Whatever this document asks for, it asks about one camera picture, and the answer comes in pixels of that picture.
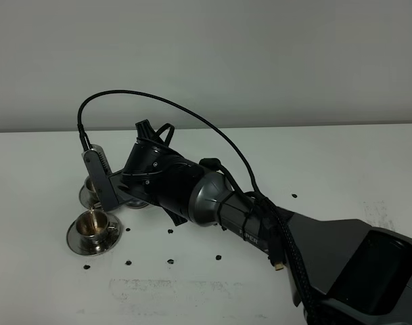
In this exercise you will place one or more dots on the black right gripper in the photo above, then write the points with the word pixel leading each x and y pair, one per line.
pixel 159 175

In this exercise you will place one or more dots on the stainless steel teapot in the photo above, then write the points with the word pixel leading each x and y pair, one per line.
pixel 135 204

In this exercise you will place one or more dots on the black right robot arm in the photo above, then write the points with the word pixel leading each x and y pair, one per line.
pixel 341 271

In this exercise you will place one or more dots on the far stainless steel teacup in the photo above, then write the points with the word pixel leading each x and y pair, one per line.
pixel 89 189

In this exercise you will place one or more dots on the stainless steel teacup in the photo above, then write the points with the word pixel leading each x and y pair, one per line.
pixel 89 189
pixel 95 225

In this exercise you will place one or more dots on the far stainless steel saucer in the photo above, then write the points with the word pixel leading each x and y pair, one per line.
pixel 88 204

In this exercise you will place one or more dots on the stainless steel saucer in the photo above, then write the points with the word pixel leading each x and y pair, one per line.
pixel 88 204
pixel 86 248

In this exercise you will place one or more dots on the near stainless steel teacup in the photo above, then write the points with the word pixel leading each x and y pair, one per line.
pixel 95 225

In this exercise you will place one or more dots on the near stainless steel saucer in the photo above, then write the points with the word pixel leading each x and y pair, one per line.
pixel 86 248

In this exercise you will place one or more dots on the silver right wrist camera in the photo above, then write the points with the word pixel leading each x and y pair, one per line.
pixel 99 172

